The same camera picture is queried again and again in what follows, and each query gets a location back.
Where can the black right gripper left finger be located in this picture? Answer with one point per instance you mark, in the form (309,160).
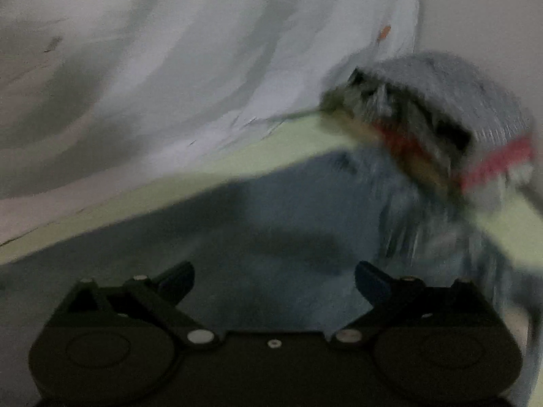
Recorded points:
(119,344)

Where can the green grid cutting mat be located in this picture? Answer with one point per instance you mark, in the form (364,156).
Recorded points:
(517,228)

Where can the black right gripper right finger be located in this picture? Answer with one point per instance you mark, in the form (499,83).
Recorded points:
(425,346)

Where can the blue denim jeans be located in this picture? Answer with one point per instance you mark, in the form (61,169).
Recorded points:
(274,259)

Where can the open storage bag with red trim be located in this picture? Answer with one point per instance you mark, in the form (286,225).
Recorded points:
(445,119)

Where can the light blue carrot print sheet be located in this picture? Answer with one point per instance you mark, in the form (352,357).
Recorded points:
(100,96)

